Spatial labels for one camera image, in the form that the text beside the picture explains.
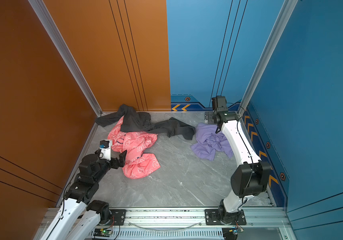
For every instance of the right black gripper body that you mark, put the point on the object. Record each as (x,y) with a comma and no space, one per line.
(215,114)

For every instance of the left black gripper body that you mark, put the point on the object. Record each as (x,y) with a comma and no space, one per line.
(114,164)

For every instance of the pink patterned cloth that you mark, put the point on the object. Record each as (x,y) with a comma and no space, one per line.
(138,164)

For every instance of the purple cloth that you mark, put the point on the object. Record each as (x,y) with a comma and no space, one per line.
(209,142)

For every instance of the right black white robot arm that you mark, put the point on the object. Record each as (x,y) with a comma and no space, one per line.
(251,175)

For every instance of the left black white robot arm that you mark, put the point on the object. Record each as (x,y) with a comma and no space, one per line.
(79,214)

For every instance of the dark grey cloth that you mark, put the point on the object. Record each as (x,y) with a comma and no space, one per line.
(134,121)

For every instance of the left green circuit board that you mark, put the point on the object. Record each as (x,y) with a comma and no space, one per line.
(104,232)

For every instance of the green circuit board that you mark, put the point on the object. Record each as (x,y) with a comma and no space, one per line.
(104,232)
(236,230)

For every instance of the right green circuit board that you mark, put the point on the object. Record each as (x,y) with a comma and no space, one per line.
(236,230)

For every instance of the white vent grille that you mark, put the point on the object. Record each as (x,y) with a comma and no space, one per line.
(192,234)

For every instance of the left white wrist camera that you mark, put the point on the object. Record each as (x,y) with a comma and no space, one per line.
(104,151)

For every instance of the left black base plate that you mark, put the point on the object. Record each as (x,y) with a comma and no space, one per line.
(117,217)

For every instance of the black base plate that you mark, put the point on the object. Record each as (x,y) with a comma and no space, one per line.
(214,217)
(117,217)

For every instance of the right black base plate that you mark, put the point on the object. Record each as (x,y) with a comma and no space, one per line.
(214,217)

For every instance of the aluminium front rail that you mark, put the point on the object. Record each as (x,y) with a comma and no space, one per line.
(174,218)

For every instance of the right aluminium corner post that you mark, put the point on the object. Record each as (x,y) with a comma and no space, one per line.
(282,19)

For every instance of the aluminium corner post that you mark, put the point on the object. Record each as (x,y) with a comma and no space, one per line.
(56,37)
(282,19)

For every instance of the left aluminium corner post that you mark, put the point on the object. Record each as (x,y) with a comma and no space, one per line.
(56,37)

